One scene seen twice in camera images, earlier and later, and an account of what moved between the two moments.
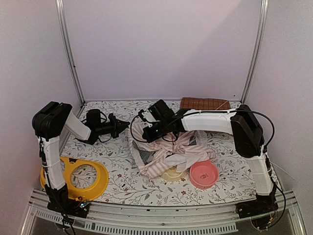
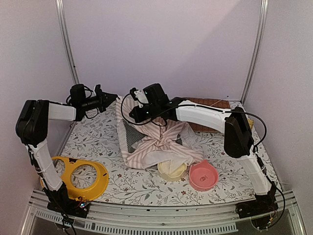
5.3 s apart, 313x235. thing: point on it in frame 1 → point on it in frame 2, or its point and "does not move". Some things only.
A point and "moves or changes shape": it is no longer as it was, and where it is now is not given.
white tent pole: (223, 104) → (215, 103)
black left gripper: (118, 126) → (104, 98)
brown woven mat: (204, 104) does not move
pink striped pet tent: (182, 150) moves or changes shape
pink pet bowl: (204, 174) does not move
